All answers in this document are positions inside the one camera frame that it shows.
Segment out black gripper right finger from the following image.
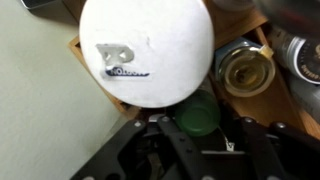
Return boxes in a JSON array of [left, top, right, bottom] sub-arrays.
[[236, 117, 320, 180]]

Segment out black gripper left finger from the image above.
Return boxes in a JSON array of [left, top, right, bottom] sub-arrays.
[[70, 114, 214, 180]]

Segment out wooden spice tray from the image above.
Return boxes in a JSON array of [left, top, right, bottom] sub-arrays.
[[68, 0, 320, 141]]

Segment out white salt shaker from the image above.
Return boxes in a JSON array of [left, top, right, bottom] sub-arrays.
[[79, 0, 214, 108]]

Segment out clear glass jar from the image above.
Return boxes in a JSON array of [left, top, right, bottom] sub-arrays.
[[213, 37, 275, 97]]

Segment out dark blue round canister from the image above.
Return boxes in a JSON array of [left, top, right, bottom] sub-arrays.
[[267, 26, 320, 85]]

